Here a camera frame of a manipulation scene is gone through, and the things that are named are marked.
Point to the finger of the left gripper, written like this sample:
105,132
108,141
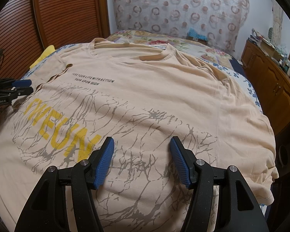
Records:
21,83
7,96

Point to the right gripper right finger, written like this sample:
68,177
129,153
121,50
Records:
238,209

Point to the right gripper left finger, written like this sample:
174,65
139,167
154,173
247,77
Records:
45,209

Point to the beige printed t-shirt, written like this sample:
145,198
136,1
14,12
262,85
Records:
140,115

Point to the yellow plush pillow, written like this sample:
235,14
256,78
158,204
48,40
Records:
49,50

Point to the wooden louvered wardrobe door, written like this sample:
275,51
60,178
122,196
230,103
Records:
28,27

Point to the wooden sideboard cabinet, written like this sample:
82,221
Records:
271,84

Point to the floral quilt bedspread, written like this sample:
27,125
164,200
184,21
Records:
190,47

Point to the blue floral white blanket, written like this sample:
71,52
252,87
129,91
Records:
241,82

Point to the clutter on sideboard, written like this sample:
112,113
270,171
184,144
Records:
276,53

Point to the blue item in box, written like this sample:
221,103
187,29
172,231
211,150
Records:
193,35

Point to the tied cream curtain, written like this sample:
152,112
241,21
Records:
277,22

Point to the circle patterned lace curtain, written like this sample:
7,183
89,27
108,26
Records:
218,20

